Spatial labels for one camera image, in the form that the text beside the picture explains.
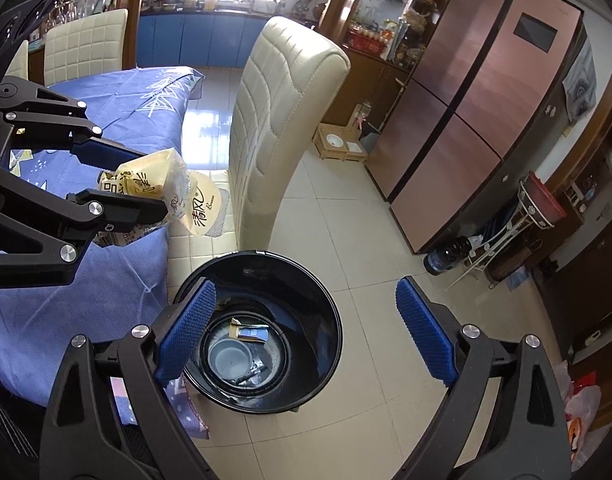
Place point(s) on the blue kitchen base cabinets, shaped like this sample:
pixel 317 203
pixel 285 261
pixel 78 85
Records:
pixel 210 40

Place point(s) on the small paper wrapper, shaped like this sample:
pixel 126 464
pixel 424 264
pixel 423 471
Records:
pixel 251 332

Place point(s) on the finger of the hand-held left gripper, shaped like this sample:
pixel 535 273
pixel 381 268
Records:
pixel 128 208
pixel 103 152

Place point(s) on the black round trash bin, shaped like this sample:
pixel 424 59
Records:
pixel 313 310

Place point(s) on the white plastic bag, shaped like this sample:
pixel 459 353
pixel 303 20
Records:
pixel 583 410

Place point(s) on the copper four-door refrigerator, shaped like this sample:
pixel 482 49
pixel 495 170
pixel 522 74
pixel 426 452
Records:
pixel 486 85

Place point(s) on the dark wooden sideboard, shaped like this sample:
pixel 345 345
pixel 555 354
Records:
pixel 586 270

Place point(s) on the grey wall hanging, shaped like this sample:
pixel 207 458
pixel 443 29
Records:
pixel 581 80

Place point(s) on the row of hanging wine glasses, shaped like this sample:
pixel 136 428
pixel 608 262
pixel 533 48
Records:
pixel 68 12

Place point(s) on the pet water bottle dispenser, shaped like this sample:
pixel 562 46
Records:
pixel 363 115

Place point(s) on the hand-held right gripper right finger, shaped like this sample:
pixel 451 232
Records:
pixel 426 332

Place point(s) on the red plastic bag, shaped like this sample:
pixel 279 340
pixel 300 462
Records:
pixel 583 382

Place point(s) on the blue printed tablecloth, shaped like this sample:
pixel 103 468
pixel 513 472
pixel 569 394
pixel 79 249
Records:
pixel 110 280

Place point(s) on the clear plastic bowl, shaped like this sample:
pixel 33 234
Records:
pixel 230 358

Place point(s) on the wooden display cabinet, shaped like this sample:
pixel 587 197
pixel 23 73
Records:
pixel 366 85

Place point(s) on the dark blue water bottle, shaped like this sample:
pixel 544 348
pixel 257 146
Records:
pixel 443 258

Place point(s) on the yellow tissue packet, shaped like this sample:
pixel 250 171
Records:
pixel 150 175

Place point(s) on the red plastic basin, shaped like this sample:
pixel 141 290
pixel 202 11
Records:
pixel 548 200

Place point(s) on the wooden pet feeder stand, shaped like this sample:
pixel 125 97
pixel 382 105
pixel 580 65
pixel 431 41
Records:
pixel 338 142

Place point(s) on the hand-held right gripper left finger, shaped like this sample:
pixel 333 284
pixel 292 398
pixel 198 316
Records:
pixel 185 332

